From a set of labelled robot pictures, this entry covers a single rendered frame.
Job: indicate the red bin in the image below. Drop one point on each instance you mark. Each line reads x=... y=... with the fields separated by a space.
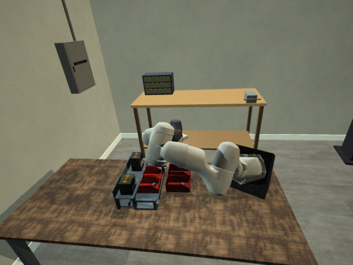
x=173 y=183
x=153 y=171
x=146 y=187
x=174 y=170

